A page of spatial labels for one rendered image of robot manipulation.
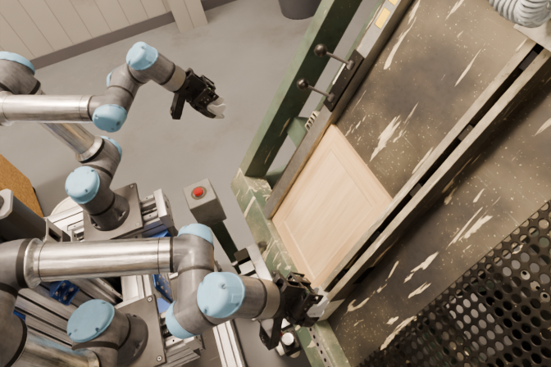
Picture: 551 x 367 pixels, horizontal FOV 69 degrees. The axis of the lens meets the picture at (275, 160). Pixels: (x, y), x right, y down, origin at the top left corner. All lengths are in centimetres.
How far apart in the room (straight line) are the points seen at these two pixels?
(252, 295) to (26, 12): 411
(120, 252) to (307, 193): 75
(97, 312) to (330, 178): 78
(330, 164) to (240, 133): 188
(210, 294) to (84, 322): 57
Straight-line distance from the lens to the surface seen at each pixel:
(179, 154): 319
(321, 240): 139
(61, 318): 152
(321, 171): 137
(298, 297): 88
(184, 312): 81
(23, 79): 143
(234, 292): 73
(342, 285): 125
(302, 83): 126
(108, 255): 88
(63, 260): 90
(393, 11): 122
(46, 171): 371
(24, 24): 467
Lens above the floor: 227
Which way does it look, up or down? 51 degrees down
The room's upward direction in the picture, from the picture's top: 15 degrees counter-clockwise
